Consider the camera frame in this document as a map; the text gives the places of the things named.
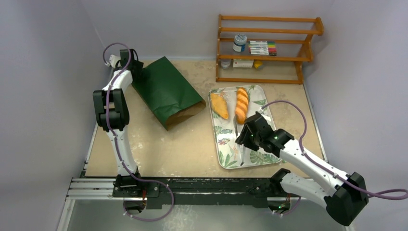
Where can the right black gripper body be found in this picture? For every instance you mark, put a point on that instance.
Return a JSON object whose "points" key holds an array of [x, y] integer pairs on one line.
{"points": [[248, 133]]}

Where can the metal tongs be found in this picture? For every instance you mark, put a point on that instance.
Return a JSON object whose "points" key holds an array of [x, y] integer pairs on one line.
{"points": [[242, 148]]}

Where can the fake baguette bread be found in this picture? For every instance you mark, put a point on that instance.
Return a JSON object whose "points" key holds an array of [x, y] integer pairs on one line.
{"points": [[242, 105]]}

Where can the leaf pattern serving tray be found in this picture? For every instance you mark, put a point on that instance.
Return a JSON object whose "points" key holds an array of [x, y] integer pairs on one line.
{"points": [[228, 151]]}

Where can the green paper bag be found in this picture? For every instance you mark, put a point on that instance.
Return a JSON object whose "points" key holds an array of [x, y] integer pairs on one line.
{"points": [[166, 92]]}

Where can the yellow fake bread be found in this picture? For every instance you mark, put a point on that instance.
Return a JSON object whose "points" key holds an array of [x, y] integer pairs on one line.
{"points": [[219, 105]]}

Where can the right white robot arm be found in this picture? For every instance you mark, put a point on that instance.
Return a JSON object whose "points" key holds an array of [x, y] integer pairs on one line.
{"points": [[327, 186]]}

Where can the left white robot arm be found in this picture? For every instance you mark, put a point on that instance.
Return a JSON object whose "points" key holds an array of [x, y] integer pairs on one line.
{"points": [[112, 116]]}

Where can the small yellow object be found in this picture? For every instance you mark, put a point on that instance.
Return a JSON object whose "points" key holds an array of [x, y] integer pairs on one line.
{"points": [[258, 65]]}

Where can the white small box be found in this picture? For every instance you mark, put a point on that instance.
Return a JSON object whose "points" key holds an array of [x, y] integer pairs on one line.
{"points": [[242, 63]]}

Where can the small grey jar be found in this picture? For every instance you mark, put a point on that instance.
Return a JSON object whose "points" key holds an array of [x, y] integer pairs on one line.
{"points": [[225, 63]]}

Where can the coloured marker set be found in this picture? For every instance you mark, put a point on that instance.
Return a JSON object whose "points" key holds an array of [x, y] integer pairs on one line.
{"points": [[263, 48]]}

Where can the orange wooden shelf rack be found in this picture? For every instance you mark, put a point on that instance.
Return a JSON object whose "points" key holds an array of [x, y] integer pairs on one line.
{"points": [[304, 54]]}

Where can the white jar blue lid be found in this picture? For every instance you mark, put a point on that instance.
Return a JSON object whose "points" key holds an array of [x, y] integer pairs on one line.
{"points": [[239, 43]]}

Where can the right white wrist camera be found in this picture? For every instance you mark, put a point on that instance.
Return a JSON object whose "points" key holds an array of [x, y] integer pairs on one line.
{"points": [[265, 113]]}

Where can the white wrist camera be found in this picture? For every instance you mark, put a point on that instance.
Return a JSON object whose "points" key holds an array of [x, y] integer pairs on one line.
{"points": [[265, 113], [112, 61]]}

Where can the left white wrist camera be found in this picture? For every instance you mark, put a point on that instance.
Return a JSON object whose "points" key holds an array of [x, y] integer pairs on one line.
{"points": [[112, 61]]}

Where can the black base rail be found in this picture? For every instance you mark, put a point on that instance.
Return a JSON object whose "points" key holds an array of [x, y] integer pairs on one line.
{"points": [[156, 192]]}

